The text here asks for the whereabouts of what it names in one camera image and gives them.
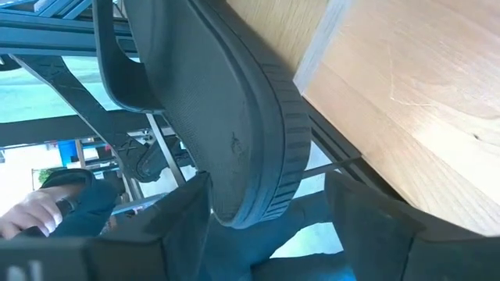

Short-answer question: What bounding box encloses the person's hand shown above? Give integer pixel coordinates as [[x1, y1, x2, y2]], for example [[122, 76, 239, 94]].
[[0, 183, 85, 240]]

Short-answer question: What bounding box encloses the blue bin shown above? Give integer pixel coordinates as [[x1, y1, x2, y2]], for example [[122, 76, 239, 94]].
[[57, 139, 79, 167]]

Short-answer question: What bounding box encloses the black rubber slide sandal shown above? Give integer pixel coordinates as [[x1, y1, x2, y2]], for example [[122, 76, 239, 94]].
[[91, 0, 313, 230]]

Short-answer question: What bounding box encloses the person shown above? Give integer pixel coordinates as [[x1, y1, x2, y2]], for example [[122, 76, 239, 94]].
[[38, 167, 356, 281]]

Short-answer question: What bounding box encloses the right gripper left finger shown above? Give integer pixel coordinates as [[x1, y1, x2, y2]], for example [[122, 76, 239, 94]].
[[111, 171, 215, 281]]

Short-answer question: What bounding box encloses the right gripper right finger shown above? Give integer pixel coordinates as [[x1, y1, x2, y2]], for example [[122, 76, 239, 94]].
[[323, 171, 484, 281]]

